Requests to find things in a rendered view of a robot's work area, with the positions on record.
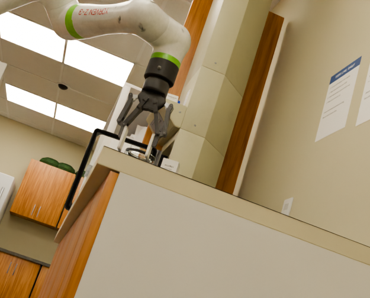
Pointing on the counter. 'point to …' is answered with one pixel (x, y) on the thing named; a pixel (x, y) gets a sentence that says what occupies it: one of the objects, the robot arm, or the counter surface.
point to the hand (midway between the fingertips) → (135, 145)
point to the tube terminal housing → (204, 126)
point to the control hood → (176, 119)
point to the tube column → (231, 39)
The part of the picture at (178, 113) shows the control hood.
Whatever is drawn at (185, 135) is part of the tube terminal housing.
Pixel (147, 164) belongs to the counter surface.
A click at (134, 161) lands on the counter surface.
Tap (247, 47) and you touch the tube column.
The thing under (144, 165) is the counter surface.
